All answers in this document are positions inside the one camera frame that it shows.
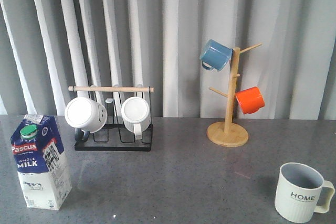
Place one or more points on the blue white milk carton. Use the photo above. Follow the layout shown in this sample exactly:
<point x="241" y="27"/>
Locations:
<point x="41" y="162"/>

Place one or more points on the white HOME mug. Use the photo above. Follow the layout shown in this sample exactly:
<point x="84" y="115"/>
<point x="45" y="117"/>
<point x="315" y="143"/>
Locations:
<point x="301" y="192"/>

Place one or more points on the white ribbed mug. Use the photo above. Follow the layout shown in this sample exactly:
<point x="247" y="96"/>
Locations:
<point x="136" y="115"/>

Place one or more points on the blue enamel mug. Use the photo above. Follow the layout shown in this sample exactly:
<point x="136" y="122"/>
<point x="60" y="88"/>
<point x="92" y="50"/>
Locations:
<point x="215" y="56"/>

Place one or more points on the wooden mug tree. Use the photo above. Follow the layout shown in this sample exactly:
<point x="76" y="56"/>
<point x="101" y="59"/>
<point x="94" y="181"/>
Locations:
<point x="227" y="133"/>

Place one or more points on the orange mug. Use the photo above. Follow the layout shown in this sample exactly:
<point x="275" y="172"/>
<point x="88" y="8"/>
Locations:
<point x="250" y="100"/>

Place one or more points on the white smiley mug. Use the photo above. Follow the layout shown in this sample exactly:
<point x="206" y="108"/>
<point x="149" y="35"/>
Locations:
<point x="86" y="116"/>

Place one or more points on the grey pleated curtain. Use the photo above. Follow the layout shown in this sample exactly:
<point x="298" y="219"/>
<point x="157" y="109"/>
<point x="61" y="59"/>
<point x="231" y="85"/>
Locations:
<point x="49" y="45"/>

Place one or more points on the black wire mug rack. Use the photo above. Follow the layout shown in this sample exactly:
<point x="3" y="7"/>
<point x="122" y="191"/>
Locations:
<point x="114" y="136"/>

